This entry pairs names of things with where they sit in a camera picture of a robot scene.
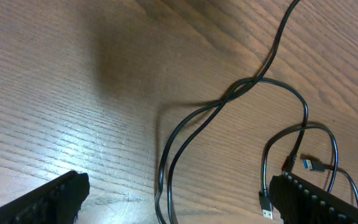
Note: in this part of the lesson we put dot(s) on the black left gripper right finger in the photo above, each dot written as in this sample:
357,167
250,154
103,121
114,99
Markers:
300,202

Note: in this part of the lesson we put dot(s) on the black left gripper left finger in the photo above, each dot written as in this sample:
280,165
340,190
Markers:
57,201

